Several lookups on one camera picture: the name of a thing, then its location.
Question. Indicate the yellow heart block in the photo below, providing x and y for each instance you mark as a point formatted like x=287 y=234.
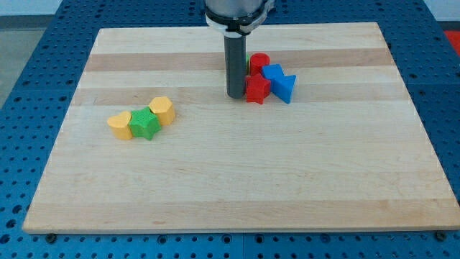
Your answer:
x=119 y=125

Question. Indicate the green circle block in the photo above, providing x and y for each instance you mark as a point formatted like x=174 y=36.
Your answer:
x=247 y=58

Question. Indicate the light wooden board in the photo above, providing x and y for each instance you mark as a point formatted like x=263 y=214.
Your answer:
x=349 y=153

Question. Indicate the red cylinder block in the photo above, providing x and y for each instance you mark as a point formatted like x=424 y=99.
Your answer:
x=257 y=61

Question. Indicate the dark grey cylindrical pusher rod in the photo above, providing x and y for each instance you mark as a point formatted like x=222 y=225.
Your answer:
x=235 y=60

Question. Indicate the red star block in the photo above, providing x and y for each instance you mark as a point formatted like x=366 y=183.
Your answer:
x=257 y=88

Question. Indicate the blue cube block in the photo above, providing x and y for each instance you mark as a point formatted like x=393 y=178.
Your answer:
x=272 y=71

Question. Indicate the yellow hexagon block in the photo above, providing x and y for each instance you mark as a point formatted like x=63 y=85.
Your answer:
x=164 y=109

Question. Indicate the red object at edge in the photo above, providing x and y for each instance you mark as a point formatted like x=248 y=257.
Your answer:
x=454 y=38

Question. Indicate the green star block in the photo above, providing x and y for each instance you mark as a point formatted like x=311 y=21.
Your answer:
x=144 y=123

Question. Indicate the blue triangle block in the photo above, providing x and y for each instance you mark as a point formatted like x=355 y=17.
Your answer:
x=283 y=87

